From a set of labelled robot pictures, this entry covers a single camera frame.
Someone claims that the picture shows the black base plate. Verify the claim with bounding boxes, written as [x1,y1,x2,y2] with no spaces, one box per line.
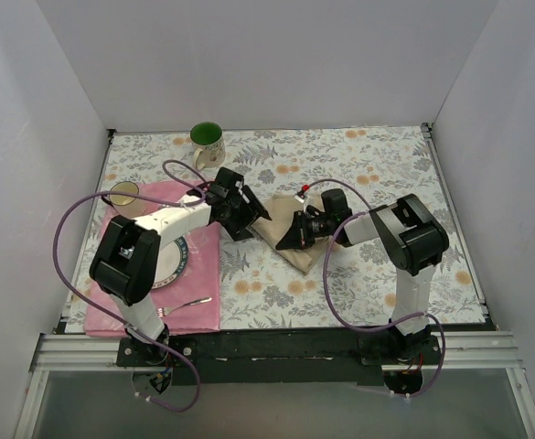
[115,327,444,388]

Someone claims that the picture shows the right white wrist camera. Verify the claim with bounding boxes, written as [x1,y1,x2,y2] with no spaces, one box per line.
[294,185,313,212]

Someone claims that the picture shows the aluminium frame rail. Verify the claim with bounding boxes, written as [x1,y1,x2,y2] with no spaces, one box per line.
[16,326,535,438]

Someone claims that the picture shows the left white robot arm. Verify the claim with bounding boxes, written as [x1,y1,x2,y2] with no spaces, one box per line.
[90,167,271,366]

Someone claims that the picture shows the white plate with blue rim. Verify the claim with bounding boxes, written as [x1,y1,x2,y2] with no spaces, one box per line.
[152,237,188,290]

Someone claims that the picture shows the floral tablecloth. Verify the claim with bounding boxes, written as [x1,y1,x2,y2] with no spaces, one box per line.
[65,126,487,335]

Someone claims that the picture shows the beige cloth napkin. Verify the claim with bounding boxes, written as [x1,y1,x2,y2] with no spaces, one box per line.
[252,194,330,273]

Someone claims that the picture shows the silver fork on placemat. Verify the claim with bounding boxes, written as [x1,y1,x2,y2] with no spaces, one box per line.
[157,297,212,317]

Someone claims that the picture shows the cream enamel cup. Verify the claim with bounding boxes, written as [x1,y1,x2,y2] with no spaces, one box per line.
[102,181,151,219]

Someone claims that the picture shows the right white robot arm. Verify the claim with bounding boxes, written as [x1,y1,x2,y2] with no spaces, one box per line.
[275,188,449,364]

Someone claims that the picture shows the floral mug green inside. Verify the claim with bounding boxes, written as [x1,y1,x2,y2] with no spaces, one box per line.
[190,122,226,170]

